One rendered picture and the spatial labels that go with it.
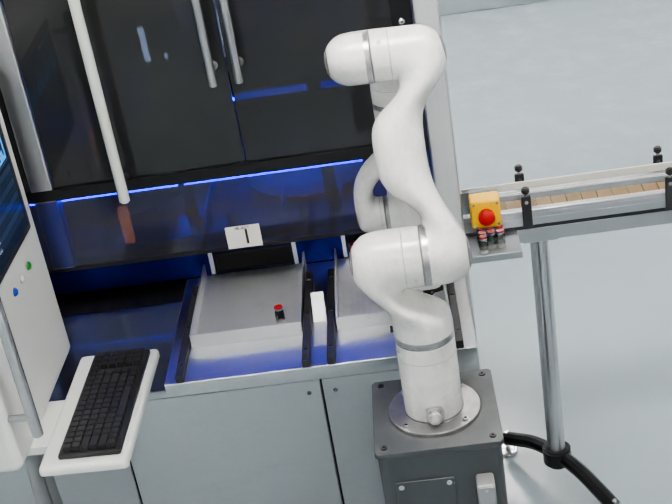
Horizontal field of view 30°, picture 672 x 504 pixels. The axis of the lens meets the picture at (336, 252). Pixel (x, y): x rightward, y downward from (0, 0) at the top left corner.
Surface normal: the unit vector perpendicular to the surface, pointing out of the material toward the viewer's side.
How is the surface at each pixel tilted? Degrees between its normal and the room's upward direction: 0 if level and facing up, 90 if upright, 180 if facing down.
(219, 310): 0
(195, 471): 90
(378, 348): 0
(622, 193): 0
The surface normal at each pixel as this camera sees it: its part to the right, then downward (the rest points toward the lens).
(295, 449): 0.00, 0.47
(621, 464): -0.14, -0.87
